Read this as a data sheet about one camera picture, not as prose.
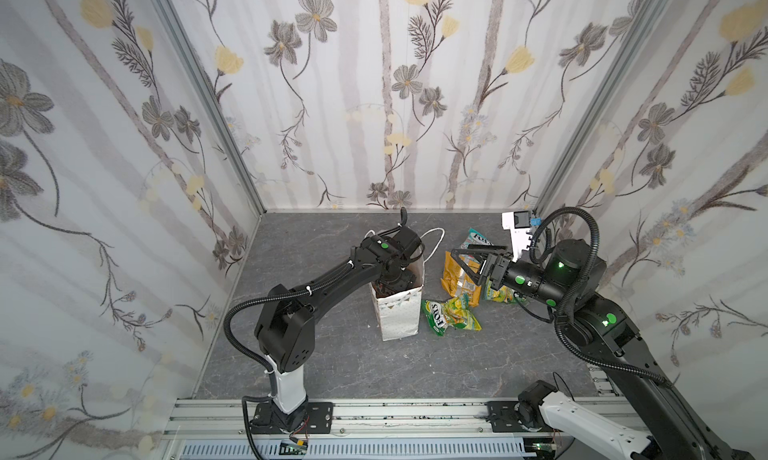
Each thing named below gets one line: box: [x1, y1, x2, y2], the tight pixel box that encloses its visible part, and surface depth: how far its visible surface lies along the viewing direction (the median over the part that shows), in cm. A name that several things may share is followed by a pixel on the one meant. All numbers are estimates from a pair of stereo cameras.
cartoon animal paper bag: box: [369, 256, 425, 341], surface depth 74 cm
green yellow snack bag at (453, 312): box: [422, 297, 483, 337], surface depth 89 cm
